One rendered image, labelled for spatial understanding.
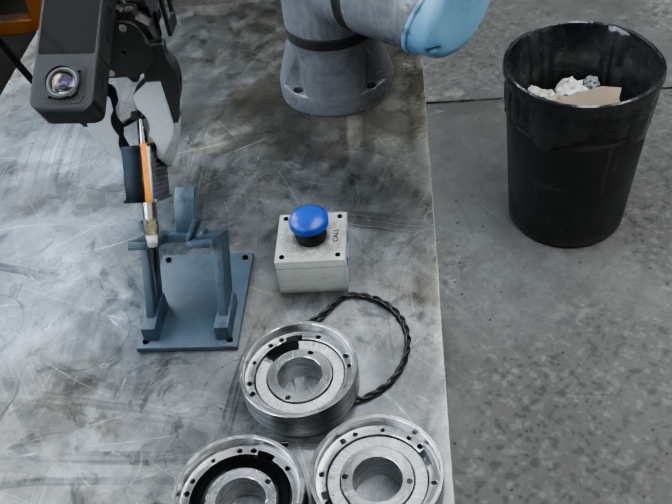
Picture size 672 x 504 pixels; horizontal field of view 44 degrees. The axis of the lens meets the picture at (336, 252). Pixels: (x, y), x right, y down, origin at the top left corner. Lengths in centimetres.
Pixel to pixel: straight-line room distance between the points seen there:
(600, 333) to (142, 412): 126
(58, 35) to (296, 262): 33
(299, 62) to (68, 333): 44
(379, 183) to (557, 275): 106
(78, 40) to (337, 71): 50
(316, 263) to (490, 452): 92
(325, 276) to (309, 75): 32
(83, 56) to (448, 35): 45
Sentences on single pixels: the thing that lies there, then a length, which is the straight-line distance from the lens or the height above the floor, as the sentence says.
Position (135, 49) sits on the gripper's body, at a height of 111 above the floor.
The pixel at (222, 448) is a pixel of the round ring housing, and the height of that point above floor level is 83.
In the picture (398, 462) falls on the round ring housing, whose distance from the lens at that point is 68.
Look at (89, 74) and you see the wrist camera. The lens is 59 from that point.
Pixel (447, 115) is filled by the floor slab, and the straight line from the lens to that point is 243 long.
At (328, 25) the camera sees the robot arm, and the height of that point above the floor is 92.
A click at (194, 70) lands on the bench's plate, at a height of 80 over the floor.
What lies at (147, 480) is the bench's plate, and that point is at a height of 80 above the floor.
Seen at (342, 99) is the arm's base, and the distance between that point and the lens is 105.
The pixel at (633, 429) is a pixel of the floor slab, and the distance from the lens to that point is 173.
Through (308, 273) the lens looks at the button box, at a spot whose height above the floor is 83.
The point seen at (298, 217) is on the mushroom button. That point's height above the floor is 87.
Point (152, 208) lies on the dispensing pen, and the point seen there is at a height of 97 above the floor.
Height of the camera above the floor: 141
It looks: 44 degrees down
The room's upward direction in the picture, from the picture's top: 8 degrees counter-clockwise
